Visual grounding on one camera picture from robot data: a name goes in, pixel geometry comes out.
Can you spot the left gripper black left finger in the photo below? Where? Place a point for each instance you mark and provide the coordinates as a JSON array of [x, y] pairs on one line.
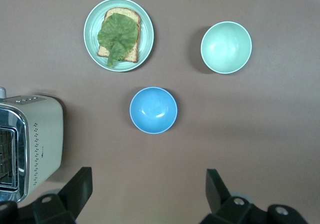
[[67, 201]]

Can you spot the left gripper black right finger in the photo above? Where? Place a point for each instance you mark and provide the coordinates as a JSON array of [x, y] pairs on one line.
[[220, 196]]

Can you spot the blue bowl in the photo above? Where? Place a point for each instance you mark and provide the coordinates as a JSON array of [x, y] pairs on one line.
[[153, 110]]

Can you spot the pale mint bowl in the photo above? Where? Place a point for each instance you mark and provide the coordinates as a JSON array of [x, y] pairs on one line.
[[226, 47]]

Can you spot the brown table cover mat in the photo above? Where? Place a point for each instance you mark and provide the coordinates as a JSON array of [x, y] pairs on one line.
[[250, 133]]

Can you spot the beige chrome toaster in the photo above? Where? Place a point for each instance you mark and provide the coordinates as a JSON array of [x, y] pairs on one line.
[[47, 133]]

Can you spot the brown bread slice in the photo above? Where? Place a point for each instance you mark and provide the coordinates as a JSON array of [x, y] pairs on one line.
[[132, 56]]

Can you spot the green lettuce leaf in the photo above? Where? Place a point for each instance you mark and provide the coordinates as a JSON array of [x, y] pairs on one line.
[[117, 33]]

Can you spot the light green plate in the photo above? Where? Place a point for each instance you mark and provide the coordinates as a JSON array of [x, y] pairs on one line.
[[146, 36]]

